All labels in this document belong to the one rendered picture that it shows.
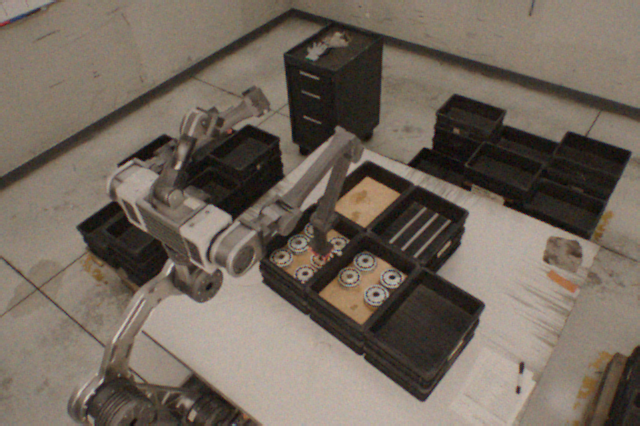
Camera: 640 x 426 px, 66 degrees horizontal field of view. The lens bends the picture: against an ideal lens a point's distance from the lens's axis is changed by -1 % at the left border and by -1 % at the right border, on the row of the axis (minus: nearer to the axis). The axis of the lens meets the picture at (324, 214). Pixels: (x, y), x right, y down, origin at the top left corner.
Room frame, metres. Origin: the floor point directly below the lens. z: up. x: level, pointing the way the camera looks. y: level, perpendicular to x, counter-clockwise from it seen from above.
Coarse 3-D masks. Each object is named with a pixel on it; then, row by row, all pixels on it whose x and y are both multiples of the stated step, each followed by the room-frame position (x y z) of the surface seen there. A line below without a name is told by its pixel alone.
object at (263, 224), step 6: (258, 216) 1.06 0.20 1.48; (264, 216) 1.05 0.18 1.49; (246, 222) 1.00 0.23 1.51; (252, 222) 1.01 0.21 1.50; (258, 222) 1.02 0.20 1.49; (264, 222) 1.03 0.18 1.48; (270, 222) 1.03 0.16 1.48; (258, 228) 0.98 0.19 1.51; (264, 228) 1.00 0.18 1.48; (270, 228) 1.02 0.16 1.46; (258, 234) 0.97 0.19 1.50; (264, 234) 0.99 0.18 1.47; (270, 234) 1.00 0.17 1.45; (264, 240) 0.98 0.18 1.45; (264, 246) 0.97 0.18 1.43; (264, 252) 0.97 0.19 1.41
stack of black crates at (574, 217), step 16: (544, 192) 2.20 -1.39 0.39; (560, 192) 2.14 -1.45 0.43; (576, 192) 2.09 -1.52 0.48; (528, 208) 1.99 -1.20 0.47; (544, 208) 2.07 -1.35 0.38; (560, 208) 2.06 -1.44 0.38; (576, 208) 2.05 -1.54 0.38; (592, 208) 2.02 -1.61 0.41; (560, 224) 1.88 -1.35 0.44; (576, 224) 1.92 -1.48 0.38; (592, 224) 1.92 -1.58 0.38
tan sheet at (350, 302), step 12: (384, 264) 1.35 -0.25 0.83; (372, 276) 1.29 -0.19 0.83; (336, 288) 1.24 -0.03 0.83; (360, 288) 1.23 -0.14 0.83; (336, 300) 1.18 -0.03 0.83; (348, 300) 1.18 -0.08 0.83; (360, 300) 1.17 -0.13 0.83; (348, 312) 1.12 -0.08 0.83; (360, 312) 1.11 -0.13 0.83; (372, 312) 1.11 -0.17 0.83
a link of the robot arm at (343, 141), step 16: (336, 128) 1.36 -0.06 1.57; (336, 144) 1.30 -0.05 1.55; (352, 144) 1.32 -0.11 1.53; (320, 160) 1.25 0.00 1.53; (336, 160) 1.28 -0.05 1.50; (304, 176) 1.20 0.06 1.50; (320, 176) 1.21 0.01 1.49; (288, 192) 1.15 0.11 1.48; (304, 192) 1.15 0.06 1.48; (288, 208) 1.14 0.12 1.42; (288, 224) 1.06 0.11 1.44
